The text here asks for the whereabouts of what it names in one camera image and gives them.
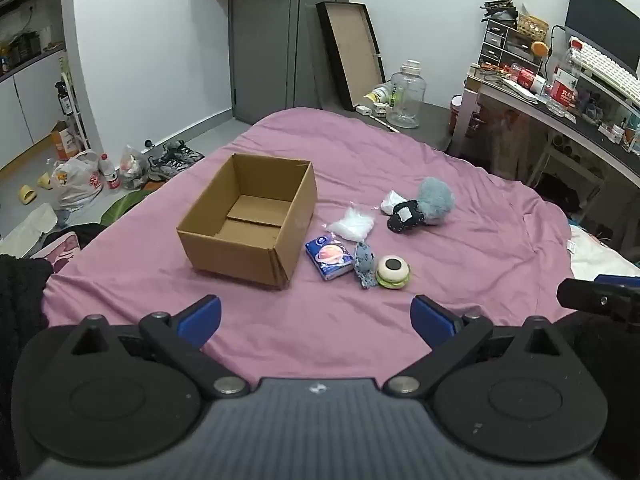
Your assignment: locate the white crumpled soft wad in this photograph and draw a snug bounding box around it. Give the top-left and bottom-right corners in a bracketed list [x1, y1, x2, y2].
[380, 189, 412, 215]

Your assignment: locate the grey desktop drawer organizer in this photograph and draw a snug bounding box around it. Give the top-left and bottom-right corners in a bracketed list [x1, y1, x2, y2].
[479, 17, 551, 78]

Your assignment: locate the burger plush toy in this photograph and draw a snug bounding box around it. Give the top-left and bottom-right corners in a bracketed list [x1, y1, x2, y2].
[376, 255, 414, 291]

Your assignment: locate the fluffy blue-grey plush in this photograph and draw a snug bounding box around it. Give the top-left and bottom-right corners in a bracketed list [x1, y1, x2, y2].
[416, 176, 457, 227]

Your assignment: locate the black framed brown board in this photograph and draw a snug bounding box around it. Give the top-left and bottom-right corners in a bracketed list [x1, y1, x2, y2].
[315, 1, 386, 112]

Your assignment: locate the white wall cabinet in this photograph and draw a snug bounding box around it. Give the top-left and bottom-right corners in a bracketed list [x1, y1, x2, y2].
[0, 0, 91, 171]

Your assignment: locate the blue planet print tissue pack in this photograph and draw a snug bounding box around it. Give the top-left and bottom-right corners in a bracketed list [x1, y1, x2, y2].
[305, 233, 355, 282]

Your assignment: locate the white keyboard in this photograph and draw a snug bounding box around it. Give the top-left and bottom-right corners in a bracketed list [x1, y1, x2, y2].
[570, 42, 640, 101]

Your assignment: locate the clear trash bag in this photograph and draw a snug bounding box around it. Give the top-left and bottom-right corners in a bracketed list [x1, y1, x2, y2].
[119, 145, 151, 191]

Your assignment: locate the grey door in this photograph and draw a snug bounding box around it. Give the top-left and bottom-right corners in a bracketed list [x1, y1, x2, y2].
[227, 0, 353, 126]

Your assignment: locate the pink printed pillow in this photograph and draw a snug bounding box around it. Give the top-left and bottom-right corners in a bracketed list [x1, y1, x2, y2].
[30, 231, 81, 273]

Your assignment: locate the black computer monitor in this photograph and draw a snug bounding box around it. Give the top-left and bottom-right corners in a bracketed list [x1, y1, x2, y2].
[565, 0, 640, 78]

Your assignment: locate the clear bag of white stuffing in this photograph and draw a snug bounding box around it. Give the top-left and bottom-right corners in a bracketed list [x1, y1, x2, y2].
[325, 202, 377, 242]

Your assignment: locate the small knitted blue-grey plush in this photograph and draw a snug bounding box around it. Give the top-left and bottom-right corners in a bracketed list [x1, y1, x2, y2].
[353, 241, 379, 290]

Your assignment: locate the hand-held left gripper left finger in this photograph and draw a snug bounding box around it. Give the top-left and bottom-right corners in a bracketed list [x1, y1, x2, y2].
[65, 295, 251, 401]

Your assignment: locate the red label water bottle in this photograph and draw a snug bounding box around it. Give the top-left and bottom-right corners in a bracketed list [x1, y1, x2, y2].
[98, 152, 121, 191]

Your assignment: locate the orange white small carton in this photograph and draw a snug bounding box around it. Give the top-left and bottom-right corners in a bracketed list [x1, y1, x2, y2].
[50, 120, 83, 161]

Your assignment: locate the pink bed sheet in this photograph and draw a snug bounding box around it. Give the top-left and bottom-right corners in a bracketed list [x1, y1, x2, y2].
[42, 106, 608, 396]

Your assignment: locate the cardboard box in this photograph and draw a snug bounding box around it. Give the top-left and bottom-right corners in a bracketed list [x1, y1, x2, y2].
[176, 153, 319, 291]

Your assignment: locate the cluttered dark top desk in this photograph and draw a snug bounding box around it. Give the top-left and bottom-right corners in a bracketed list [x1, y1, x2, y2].
[462, 62, 640, 256]

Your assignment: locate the large clear water jug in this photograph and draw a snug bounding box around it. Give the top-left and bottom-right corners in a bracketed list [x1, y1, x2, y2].
[386, 59, 427, 130]

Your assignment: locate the white printed plastic bag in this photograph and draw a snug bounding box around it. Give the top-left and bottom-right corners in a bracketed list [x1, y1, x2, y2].
[50, 150, 105, 211]

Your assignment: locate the black fleece garment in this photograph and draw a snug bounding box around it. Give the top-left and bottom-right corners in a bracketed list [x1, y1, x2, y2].
[0, 255, 53, 480]

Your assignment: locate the white quilt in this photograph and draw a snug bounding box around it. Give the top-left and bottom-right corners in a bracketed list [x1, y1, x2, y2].
[567, 224, 640, 281]

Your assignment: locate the black plush with white patch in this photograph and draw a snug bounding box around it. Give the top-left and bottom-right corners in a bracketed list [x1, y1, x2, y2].
[387, 200, 427, 234]

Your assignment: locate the white paper bag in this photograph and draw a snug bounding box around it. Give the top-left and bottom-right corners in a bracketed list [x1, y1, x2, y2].
[0, 204, 58, 256]

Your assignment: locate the green leaf shaped mat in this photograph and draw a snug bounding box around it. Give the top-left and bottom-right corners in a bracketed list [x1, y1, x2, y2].
[100, 180, 166, 226]

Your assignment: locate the wicker basket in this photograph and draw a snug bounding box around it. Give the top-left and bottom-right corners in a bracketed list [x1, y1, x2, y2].
[517, 12, 550, 41]

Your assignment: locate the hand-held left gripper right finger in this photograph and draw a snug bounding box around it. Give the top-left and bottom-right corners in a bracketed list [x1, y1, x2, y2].
[383, 294, 564, 401]

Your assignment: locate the red white box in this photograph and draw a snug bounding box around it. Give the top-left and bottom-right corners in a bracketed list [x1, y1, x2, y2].
[550, 70, 581, 106]

